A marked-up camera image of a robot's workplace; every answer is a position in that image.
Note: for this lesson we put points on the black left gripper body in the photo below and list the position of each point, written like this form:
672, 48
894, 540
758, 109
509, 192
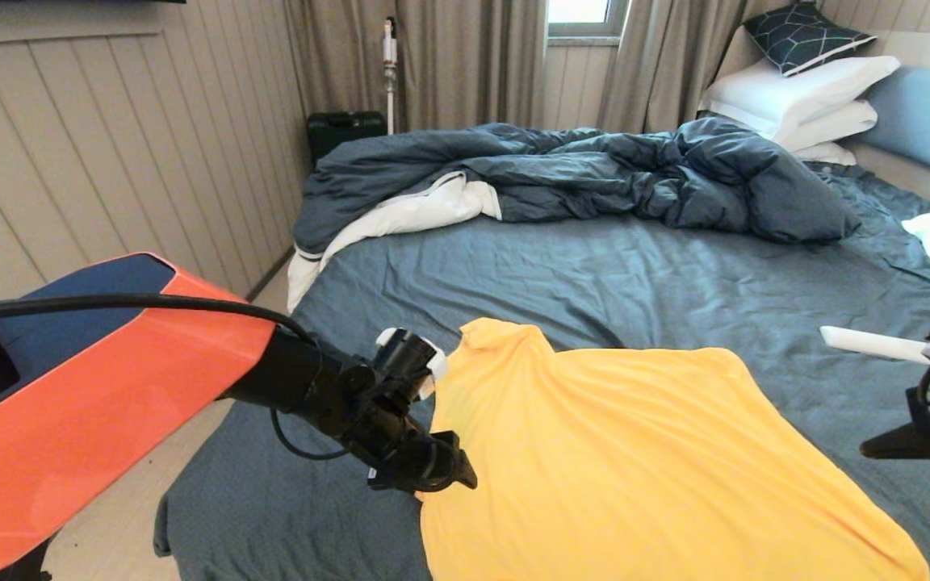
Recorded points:
388, 436

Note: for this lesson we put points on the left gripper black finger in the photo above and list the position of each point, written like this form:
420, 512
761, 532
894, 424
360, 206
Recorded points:
416, 487
455, 460

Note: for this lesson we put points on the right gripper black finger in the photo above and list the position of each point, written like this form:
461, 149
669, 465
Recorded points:
913, 434
909, 450

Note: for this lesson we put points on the yellow polo shirt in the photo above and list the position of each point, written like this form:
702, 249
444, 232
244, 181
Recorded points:
634, 460

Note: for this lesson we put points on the white remote control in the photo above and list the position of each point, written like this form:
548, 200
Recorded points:
869, 343

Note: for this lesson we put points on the bed with blue sheet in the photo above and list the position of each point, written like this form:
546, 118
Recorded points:
594, 266

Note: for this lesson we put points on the dark green hard case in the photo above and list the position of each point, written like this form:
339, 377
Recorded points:
344, 129

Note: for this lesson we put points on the dark blue duvet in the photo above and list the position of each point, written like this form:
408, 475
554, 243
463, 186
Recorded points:
594, 165

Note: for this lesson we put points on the beige window curtain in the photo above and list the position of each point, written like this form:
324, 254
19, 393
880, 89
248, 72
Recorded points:
465, 60
659, 60

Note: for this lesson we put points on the white stick vacuum cleaner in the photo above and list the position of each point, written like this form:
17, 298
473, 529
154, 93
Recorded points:
390, 50

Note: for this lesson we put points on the dark patterned cushion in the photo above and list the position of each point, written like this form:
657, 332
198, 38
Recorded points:
804, 36

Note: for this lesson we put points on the grey framed window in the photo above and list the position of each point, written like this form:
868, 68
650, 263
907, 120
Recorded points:
582, 12

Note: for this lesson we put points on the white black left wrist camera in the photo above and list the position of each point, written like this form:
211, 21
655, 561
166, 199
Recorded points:
408, 359

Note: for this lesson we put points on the dark wall television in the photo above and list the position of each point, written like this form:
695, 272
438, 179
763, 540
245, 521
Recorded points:
69, 2

